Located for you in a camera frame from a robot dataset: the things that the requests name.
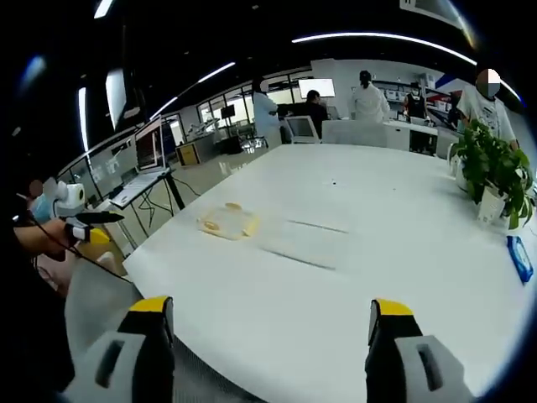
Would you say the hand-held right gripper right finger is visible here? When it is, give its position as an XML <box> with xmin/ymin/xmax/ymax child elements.
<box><xmin>364</xmin><ymin>297</ymin><xmax>475</xmax><ymax>403</ymax></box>

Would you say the person's left hand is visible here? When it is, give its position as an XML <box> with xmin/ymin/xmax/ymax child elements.
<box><xmin>13</xmin><ymin>217</ymin><xmax>79</xmax><ymax>261</ymax></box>

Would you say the black laptop stand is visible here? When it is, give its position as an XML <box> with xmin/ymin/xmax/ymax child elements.
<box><xmin>119</xmin><ymin>170</ymin><xmax>186</xmax><ymax>249</ymax></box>

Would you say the white plant pot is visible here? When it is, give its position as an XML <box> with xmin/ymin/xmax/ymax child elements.
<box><xmin>477</xmin><ymin>186</ymin><xmax>508</xmax><ymax>224</ymax></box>

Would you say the open silver laptop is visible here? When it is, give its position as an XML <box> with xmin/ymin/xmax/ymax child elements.
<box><xmin>109</xmin><ymin>115</ymin><xmax>172</xmax><ymax>209</ymax></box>

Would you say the blue face mask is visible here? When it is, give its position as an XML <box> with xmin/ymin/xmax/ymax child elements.
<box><xmin>31</xmin><ymin>195</ymin><xmax>56</xmax><ymax>224</ymax></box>

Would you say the long curved ceiling light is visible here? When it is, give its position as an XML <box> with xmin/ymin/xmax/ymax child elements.
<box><xmin>291</xmin><ymin>31</ymin><xmax>479</xmax><ymax>67</ymax></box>

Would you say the thin black cable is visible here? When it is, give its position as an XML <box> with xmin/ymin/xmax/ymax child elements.
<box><xmin>14</xmin><ymin>192</ymin><xmax>135</xmax><ymax>286</ymax></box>

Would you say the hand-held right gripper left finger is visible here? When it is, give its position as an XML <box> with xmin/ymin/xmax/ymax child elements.
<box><xmin>62</xmin><ymin>296</ymin><xmax>175</xmax><ymax>403</ymax></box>

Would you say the yellow box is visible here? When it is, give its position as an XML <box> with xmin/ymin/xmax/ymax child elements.
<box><xmin>175</xmin><ymin>142</ymin><xmax>202</xmax><ymax>167</ymax></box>

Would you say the white office chair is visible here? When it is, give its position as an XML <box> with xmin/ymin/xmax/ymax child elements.
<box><xmin>284</xmin><ymin>115</ymin><xmax>322</xmax><ymax>144</ymax></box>

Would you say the white counter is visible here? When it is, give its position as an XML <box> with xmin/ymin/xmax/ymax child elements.
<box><xmin>321</xmin><ymin>118</ymin><xmax>440</xmax><ymax>154</ymax></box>

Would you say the green potted plant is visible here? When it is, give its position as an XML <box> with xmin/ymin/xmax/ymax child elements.
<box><xmin>450</xmin><ymin>118</ymin><xmax>537</xmax><ymax>231</ymax></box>

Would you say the person's black clothing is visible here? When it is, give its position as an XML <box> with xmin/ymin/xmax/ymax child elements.
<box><xmin>0</xmin><ymin>247</ymin><xmax>76</xmax><ymax>395</ymax></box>

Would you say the blue wipes pack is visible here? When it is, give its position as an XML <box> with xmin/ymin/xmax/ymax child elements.
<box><xmin>505</xmin><ymin>234</ymin><xmax>534</xmax><ymax>285</ymax></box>

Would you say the wall monitor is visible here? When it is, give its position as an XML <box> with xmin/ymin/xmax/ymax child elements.
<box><xmin>297</xmin><ymin>77</ymin><xmax>336</xmax><ymax>99</ymax></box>

